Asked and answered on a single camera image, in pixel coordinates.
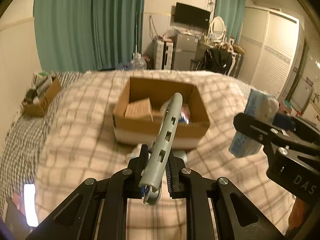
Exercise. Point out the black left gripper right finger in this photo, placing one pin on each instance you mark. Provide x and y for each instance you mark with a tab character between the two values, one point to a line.
216	209

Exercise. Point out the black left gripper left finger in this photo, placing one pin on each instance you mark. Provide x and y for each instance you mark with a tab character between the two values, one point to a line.
96	209

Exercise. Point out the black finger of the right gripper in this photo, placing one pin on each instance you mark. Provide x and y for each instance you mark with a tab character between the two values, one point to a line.
296	127
271	137

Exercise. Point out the blue tissue pack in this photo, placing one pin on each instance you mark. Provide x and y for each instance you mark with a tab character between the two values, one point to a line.
263	107

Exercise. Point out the grey plastic clip tool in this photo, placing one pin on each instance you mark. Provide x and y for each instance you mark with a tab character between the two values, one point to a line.
152	175

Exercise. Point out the clear plastic bottle blue label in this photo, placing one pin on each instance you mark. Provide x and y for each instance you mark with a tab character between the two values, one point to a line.
185	113

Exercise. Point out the green white medicine box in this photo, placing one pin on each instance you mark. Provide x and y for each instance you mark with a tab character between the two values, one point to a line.
140	109

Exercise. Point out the lit white smartphone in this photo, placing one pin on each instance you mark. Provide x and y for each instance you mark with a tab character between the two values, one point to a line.
29	205

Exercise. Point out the plaid beige blanket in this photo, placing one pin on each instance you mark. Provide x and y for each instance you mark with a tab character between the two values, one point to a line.
81	142

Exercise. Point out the white bear plush toy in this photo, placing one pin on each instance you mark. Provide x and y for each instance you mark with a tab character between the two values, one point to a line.
136	151

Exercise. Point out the dark laptop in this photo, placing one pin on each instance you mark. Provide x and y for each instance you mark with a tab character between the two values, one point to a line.
16	221

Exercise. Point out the white sliding wardrobe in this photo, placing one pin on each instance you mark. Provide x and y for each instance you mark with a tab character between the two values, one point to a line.
269	39

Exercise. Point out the black clothing pile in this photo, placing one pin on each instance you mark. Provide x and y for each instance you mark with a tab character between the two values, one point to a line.
216	60

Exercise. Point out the grey checked bed sheet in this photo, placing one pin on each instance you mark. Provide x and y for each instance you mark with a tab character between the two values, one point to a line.
24	143

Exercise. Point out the large open cardboard box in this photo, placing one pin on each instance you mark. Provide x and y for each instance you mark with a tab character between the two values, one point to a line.
144	130

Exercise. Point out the white oval mirror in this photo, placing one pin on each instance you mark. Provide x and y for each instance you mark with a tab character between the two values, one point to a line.
217	29

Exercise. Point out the grey small refrigerator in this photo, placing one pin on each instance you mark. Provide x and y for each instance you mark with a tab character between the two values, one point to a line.
185	47

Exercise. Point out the green curtain right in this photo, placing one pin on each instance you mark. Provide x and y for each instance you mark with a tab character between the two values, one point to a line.
232	12

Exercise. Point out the green curtain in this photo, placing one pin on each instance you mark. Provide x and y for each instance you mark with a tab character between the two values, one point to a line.
82	35
232	12

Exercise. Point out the white drawer cabinet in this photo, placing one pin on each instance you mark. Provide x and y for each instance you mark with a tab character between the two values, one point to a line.
162	54

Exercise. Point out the small SF cardboard box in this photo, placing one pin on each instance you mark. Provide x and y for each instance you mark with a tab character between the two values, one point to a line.
44	88

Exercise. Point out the large water jug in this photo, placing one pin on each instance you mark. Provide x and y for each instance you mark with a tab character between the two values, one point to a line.
137	63

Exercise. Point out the green curtain left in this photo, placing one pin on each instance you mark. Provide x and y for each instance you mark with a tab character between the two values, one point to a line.
82	35

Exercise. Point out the black wall television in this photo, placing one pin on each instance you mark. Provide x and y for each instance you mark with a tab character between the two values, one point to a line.
191	16

